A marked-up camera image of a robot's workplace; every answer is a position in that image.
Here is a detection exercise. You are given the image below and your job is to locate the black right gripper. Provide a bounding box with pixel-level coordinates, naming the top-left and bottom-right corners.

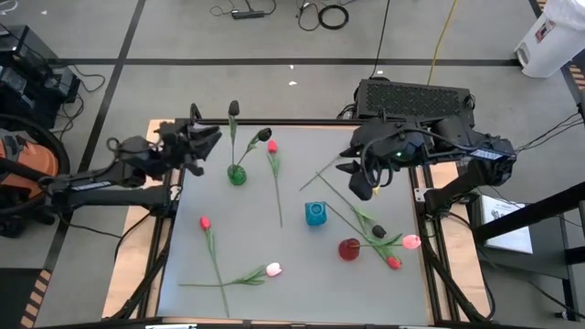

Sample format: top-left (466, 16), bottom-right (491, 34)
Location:
top-left (336, 119), bottom-right (426, 202)

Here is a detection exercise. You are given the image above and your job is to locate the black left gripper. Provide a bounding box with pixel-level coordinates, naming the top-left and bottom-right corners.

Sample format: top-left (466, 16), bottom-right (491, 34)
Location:
top-left (153, 119), bottom-right (224, 178)

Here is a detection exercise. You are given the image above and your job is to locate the green glass vase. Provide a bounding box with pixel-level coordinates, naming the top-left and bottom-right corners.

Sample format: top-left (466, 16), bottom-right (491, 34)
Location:
top-left (227, 164), bottom-right (248, 186)

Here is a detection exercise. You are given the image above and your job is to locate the black artificial tulip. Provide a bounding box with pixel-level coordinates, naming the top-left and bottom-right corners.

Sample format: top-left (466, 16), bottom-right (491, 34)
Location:
top-left (235, 127), bottom-right (273, 169)
top-left (227, 100), bottom-right (241, 168)
top-left (314, 171), bottom-right (388, 239)

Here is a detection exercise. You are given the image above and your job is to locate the red artificial tulip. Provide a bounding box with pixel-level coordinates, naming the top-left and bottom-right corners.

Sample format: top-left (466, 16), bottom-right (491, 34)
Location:
top-left (324, 202), bottom-right (403, 271)
top-left (266, 139), bottom-right (284, 228)
top-left (198, 215), bottom-right (230, 319)

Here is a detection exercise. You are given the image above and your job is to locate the blue patterned glass vase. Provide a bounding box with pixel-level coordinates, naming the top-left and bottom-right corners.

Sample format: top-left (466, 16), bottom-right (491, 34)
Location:
top-left (304, 201), bottom-right (328, 228)

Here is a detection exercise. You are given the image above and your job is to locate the red glass vase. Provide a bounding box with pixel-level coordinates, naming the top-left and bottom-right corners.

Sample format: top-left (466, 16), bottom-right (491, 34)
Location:
top-left (337, 238), bottom-right (362, 262)

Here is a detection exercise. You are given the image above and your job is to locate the black perforated computer case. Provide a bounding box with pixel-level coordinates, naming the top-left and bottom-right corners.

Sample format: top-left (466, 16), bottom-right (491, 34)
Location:
top-left (355, 78), bottom-right (475, 123)

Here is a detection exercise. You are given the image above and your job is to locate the black power strip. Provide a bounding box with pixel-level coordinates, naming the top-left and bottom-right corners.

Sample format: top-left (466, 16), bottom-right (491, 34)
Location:
top-left (230, 8), bottom-right (267, 20)

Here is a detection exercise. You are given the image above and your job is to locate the white booklet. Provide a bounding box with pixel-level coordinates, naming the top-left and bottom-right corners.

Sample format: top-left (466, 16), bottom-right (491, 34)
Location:
top-left (484, 195), bottom-right (535, 255)

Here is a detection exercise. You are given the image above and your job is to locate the orange vacuum cleaner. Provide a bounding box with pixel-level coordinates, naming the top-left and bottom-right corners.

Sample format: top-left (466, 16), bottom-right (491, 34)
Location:
top-left (0, 130), bottom-right (60, 200)

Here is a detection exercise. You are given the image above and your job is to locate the black equipment case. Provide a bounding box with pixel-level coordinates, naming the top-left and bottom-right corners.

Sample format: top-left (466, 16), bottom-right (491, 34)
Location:
top-left (0, 25), bottom-right (59, 77)
top-left (0, 63), bottom-right (82, 130)

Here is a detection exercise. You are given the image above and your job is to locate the black side table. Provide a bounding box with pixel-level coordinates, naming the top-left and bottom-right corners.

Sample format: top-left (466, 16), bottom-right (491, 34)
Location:
top-left (470, 181), bottom-right (585, 321)

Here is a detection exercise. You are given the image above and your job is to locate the white trash bin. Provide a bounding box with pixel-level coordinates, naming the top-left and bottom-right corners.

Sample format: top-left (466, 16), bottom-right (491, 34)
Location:
top-left (514, 0), bottom-right (585, 79)

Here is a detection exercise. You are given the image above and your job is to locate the hazard-striped floor mat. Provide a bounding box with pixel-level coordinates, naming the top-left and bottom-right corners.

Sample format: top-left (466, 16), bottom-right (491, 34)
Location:
top-left (0, 267), bottom-right (54, 329)

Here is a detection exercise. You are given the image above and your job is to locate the black hanging cable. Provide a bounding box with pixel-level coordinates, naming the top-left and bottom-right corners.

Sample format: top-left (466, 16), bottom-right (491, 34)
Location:
top-left (368, 0), bottom-right (393, 80)

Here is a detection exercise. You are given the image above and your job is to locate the black vacuum hose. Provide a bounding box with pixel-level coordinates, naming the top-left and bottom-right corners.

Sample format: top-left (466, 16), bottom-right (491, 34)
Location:
top-left (0, 112), bottom-right (72, 217)

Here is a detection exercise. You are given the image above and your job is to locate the yellow hanging cable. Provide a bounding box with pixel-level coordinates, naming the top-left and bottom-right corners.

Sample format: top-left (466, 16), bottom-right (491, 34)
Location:
top-left (427, 0), bottom-right (460, 86)

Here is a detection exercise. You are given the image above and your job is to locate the coiled black cable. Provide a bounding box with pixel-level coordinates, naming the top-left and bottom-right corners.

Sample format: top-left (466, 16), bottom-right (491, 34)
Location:
top-left (317, 3), bottom-right (351, 31)

